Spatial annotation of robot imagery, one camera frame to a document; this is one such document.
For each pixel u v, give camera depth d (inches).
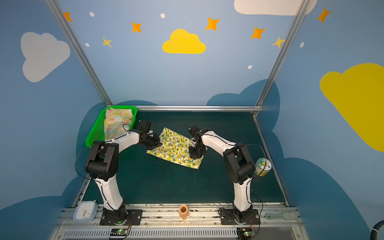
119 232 27.7
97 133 40.1
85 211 28.9
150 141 34.3
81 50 33.1
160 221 29.0
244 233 28.2
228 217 29.3
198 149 31.2
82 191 33.7
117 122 43.8
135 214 29.6
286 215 29.5
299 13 28.3
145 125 32.3
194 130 30.8
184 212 25.8
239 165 20.1
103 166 20.2
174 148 38.9
